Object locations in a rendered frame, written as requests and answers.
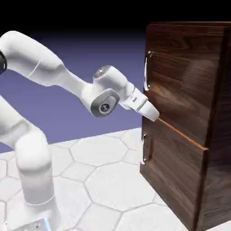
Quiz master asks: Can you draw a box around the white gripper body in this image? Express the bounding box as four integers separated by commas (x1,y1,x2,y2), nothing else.
135,100,160,122

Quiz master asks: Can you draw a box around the dark wood cabinet door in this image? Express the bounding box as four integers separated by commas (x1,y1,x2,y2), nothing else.
139,116,209,231
142,24,226,149

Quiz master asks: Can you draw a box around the dark wood cabinet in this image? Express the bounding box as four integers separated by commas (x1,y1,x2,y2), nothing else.
139,22,231,231

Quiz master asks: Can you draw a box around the curved silver door handle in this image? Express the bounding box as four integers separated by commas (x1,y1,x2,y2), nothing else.
143,51,153,92
140,134,152,165

